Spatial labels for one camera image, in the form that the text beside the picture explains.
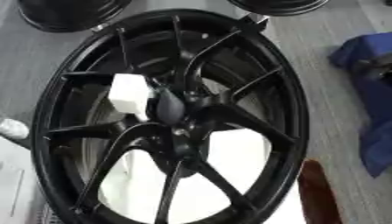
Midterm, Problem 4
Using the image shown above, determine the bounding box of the black spoked wheel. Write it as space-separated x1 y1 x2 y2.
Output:
29 8 312 224

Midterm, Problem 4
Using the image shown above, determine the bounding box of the white pin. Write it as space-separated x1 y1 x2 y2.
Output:
107 73 155 123

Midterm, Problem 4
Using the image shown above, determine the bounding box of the black round wheel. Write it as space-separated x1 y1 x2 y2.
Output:
225 0 331 17
15 0 135 33

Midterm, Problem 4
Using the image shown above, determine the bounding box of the reddish brown wooden object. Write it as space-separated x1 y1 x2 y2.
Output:
297 158 345 224

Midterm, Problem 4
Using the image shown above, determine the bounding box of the blue bag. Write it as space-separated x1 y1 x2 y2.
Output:
327 31 392 179

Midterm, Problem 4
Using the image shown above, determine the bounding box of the white round object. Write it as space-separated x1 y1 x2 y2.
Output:
0 117 31 140

